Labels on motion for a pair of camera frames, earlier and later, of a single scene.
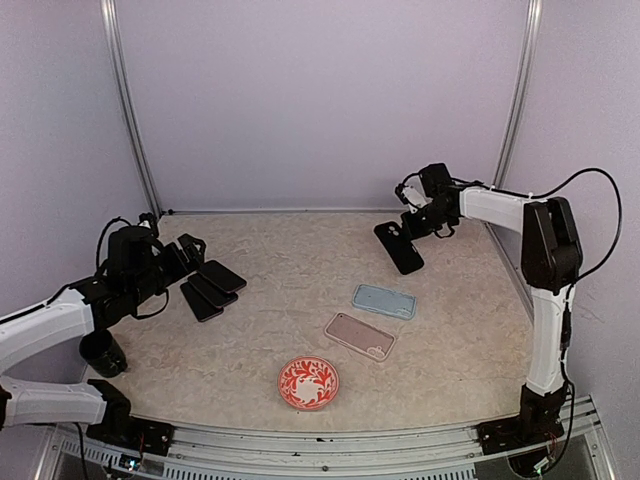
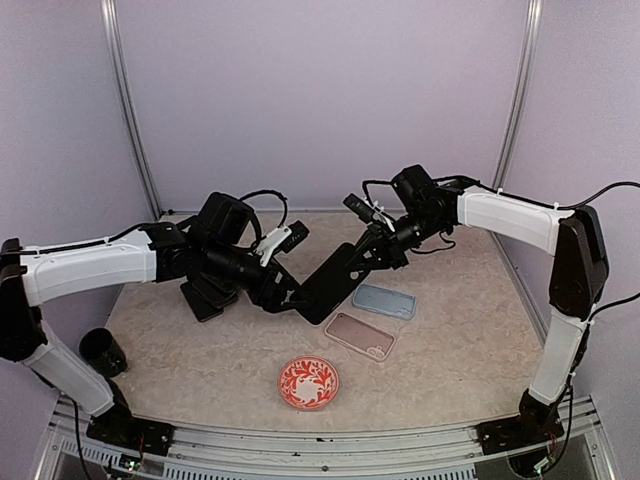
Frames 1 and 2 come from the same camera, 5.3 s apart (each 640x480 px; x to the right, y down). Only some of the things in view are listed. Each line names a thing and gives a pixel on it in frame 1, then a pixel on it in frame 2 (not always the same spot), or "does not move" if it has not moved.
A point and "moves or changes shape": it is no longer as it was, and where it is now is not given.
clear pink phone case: x=369 y=340 does not move
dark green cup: x=102 y=352 does not move
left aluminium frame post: x=112 y=16 does not move
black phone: x=201 y=308 does not move
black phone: x=221 y=276 moves or changes shape
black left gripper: x=181 y=267 -> x=271 y=301
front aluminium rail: x=301 y=451 does not move
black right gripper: x=412 y=230 -> x=389 y=249
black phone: x=214 y=293 does not move
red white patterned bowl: x=308 y=383 does not move
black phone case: x=399 y=247 moves or changes shape
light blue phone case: x=382 y=301 does not move
